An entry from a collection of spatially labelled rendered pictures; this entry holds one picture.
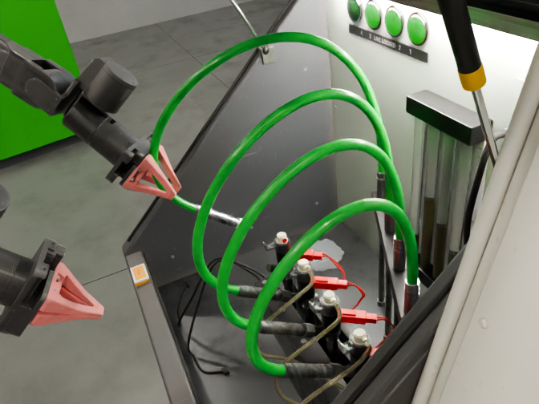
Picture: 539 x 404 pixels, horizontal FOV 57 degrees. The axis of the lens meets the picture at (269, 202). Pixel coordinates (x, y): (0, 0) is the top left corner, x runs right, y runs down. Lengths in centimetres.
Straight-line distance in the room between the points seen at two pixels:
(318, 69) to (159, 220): 48
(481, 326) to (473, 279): 4
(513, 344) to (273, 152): 77
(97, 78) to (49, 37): 310
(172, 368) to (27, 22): 323
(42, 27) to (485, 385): 365
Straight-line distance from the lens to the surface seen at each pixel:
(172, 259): 118
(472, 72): 43
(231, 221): 86
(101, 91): 79
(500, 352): 48
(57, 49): 392
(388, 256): 79
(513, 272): 45
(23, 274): 61
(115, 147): 80
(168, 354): 90
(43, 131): 405
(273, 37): 73
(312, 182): 121
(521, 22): 66
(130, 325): 236
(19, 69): 84
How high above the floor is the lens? 162
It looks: 35 degrees down
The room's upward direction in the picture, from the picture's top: 9 degrees counter-clockwise
